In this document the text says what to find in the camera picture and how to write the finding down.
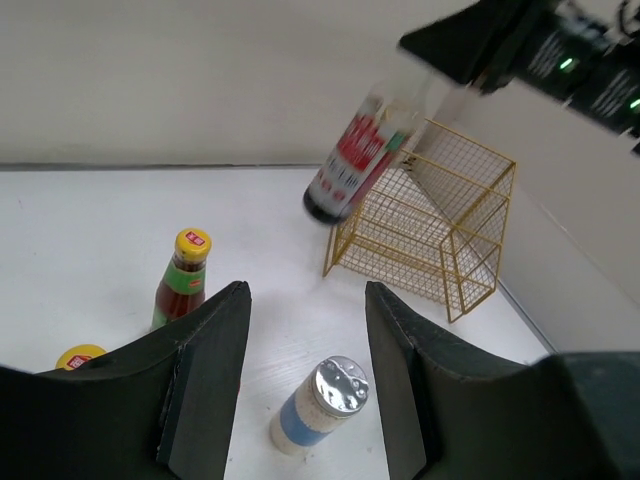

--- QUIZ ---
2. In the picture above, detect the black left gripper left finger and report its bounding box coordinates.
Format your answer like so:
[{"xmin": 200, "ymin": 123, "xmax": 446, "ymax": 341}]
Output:
[{"xmin": 1, "ymin": 281, "xmax": 251, "ymax": 479}]

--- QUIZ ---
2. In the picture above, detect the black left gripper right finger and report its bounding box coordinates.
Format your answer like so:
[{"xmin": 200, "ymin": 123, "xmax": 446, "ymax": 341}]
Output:
[{"xmin": 365, "ymin": 282, "xmax": 639, "ymax": 479}]

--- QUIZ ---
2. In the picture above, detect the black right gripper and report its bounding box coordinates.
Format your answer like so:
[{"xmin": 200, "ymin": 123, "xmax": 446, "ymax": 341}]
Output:
[{"xmin": 398, "ymin": 1, "xmax": 531, "ymax": 95}]

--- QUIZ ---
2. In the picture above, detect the red lid sauce jar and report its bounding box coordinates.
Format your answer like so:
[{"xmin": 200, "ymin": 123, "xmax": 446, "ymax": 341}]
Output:
[{"xmin": 55, "ymin": 344, "xmax": 107, "ymax": 370}]

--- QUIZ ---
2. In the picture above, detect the silver cap blue shaker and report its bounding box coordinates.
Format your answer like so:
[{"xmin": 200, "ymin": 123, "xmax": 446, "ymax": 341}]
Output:
[{"xmin": 269, "ymin": 355, "xmax": 369, "ymax": 455}]

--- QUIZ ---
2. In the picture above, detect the dark soy sauce bottle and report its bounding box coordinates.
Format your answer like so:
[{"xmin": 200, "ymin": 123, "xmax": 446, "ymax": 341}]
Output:
[{"xmin": 303, "ymin": 77, "xmax": 431, "ymax": 226}]

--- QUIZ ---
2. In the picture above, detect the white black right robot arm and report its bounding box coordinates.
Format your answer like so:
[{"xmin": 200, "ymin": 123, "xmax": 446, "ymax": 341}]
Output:
[{"xmin": 365, "ymin": 1, "xmax": 639, "ymax": 479}]

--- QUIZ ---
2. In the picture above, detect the green label sauce bottle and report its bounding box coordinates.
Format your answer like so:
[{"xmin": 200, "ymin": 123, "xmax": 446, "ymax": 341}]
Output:
[{"xmin": 151, "ymin": 228, "xmax": 213, "ymax": 330}]

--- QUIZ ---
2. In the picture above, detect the yellow wire basket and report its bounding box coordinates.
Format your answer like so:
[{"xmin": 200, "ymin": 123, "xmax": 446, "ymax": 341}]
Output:
[{"xmin": 323, "ymin": 119, "xmax": 516, "ymax": 323}]

